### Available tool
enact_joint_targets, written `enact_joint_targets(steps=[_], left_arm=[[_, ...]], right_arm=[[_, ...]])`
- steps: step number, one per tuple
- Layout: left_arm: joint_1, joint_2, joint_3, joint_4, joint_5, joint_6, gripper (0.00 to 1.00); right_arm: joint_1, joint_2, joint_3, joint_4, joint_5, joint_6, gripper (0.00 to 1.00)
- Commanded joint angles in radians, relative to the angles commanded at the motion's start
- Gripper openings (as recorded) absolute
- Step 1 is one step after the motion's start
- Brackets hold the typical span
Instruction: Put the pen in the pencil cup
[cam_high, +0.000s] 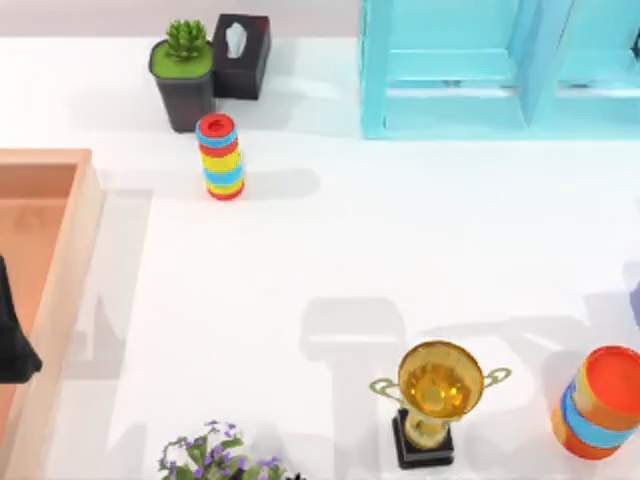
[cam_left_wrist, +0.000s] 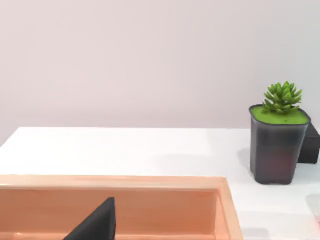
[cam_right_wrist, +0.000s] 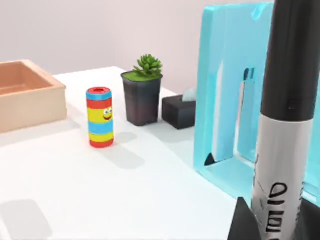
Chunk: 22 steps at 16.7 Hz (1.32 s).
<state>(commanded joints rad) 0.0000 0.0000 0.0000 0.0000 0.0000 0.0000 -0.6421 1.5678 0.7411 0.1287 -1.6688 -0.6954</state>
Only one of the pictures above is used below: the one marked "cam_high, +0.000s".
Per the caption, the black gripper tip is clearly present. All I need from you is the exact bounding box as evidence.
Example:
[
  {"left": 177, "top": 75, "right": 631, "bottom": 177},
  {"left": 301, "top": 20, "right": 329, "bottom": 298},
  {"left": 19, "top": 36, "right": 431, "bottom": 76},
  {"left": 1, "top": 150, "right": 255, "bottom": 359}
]
[{"left": 0, "top": 255, "right": 43, "bottom": 384}]

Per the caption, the black tissue box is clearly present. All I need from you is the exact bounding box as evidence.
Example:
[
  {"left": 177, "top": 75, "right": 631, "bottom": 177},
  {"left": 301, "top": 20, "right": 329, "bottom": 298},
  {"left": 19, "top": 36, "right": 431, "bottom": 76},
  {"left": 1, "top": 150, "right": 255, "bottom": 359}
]
[{"left": 212, "top": 13, "right": 274, "bottom": 101}]

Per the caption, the purple flowering plant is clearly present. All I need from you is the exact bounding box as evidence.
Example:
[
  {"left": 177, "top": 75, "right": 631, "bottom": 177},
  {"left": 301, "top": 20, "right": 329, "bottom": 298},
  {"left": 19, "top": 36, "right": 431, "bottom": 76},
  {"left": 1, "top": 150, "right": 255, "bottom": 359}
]
[{"left": 158, "top": 419, "right": 307, "bottom": 480}]

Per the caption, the gold trophy on black base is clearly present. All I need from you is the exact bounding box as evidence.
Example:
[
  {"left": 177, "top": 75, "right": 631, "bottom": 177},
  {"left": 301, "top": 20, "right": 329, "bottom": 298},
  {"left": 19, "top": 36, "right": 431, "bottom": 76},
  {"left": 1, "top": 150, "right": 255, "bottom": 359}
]
[{"left": 369, "top": 340, "right": 512, "bottom": 470}]

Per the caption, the stack of coloured rings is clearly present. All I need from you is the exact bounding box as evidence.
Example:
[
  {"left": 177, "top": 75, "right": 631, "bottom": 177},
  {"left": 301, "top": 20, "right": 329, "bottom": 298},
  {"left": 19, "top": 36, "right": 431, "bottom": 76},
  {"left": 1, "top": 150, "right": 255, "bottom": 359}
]
[{"left": 195, "top": 112, "right": 247, "bottom": 201}]

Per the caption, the salmon-coloured shallow box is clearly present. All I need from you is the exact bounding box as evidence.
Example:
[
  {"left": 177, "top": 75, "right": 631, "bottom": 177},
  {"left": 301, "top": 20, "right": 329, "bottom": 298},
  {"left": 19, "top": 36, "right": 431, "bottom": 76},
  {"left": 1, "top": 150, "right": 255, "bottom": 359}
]
[{"left": 0, "top": 148, "right": 107, "bottom": 480}]

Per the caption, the light blue rack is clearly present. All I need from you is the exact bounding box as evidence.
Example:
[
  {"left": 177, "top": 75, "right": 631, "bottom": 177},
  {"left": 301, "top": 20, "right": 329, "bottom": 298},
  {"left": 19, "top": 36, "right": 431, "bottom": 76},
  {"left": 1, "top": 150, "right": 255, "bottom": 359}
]
[{"left": 357, "top": 0, "right": 640, "bottom": 141}]

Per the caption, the succulent in black pot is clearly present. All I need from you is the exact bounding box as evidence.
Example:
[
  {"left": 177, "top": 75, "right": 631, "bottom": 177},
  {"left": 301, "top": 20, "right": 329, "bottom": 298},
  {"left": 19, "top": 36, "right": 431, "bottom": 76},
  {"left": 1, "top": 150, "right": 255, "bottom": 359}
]
[{"left": 148, "top": 18, "right": 218, "bottom": 134}]

